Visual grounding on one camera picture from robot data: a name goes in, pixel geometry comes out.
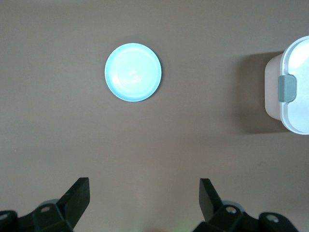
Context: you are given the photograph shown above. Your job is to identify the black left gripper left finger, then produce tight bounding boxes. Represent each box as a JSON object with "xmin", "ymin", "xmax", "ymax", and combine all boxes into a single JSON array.
[{"xmin": 16, "ymin": 177, "xmax": 91, "ymax": 232}]

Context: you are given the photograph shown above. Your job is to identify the white lidded container grey latches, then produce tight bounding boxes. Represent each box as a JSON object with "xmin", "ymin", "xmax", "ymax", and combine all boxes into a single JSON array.
[{"xmin": 264, "ymin": 35, "xmax": 309, "ymax": 135}]

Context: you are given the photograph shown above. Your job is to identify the light blue round plate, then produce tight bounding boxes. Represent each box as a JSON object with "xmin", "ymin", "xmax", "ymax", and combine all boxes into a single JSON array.
[{"xmin": 104, "ymin": 43, "xmax": 163, "ymax": 103}]

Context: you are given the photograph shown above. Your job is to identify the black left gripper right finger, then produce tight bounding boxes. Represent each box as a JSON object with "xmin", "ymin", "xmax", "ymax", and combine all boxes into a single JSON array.
[{"xmin": 194, "ymin": 178, "xmax": 261, "ymax": 232}]

